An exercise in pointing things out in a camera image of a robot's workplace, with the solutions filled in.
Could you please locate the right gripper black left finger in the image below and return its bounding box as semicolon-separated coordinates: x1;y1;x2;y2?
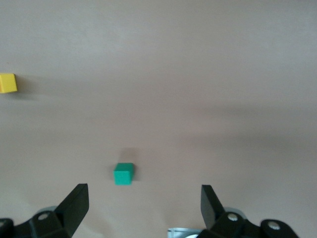
0;183;89;238

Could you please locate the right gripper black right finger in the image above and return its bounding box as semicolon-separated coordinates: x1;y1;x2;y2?
198;184;300;238

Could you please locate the green wooden cube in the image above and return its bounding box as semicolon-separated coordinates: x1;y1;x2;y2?
113;162;135;186

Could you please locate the brown table cover sheet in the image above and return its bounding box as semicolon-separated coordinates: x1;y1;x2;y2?
0;0;317;238

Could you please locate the yellow wooden cube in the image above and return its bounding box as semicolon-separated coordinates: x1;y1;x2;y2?
0;73;18;94

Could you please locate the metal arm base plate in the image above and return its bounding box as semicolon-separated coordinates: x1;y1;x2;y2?
167;227;203;238

